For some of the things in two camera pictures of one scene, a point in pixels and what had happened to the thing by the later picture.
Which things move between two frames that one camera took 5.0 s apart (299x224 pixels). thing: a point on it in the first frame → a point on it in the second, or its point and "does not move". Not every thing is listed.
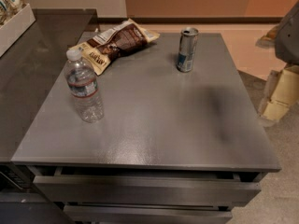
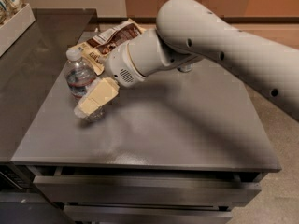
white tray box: [14, 28] does not move
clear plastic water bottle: [83, 85] does not move
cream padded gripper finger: [282, 91] → [121, 71]
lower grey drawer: [147, 215] does not move
